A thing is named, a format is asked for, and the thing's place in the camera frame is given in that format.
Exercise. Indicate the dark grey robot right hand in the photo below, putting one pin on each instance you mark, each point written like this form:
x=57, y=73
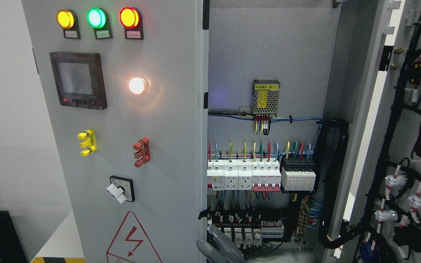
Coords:
x=219, y=249

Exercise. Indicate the grey cabinet door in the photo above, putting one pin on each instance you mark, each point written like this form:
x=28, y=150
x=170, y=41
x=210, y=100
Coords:
x=170, y=189
x=378, y=211

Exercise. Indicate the black relay row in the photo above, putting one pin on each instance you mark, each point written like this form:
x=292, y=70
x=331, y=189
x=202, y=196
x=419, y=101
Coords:
x=249, y=228

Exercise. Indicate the red electric hazard warning sticker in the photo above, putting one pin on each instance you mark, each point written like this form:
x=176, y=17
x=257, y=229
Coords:
x=131, y=244

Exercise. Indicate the brass terminal bar right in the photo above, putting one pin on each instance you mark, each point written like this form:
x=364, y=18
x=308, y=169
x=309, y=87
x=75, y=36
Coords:
x=303, y=217

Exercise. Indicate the black white surge protector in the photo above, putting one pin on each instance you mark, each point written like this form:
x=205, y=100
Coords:
x=298, y=175

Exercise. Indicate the metal mesh power supply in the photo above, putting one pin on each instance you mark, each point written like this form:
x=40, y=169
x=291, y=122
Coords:
x=265, y=97

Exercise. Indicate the white glowing indicator light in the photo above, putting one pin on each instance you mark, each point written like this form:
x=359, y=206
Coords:
x=137, y=85

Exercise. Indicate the black digital power meter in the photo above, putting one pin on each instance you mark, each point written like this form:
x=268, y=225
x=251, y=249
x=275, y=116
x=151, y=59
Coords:
x=79, y=79

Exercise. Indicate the red indicator light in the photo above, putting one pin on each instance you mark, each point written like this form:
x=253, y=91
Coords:
x=132, y=21

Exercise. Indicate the green indicator light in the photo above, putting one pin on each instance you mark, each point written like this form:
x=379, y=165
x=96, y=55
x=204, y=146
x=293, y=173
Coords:
x=100, y=22

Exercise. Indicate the yellow indicator light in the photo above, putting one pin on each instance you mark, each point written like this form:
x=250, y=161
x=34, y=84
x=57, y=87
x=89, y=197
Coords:
x=67, y=19

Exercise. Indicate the white DIN rail sockets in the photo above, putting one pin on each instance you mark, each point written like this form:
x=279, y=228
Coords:
x=229, y=175

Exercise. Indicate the red handle circuit breaker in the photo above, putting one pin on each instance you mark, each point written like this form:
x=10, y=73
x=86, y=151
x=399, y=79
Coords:
x=266, y=176

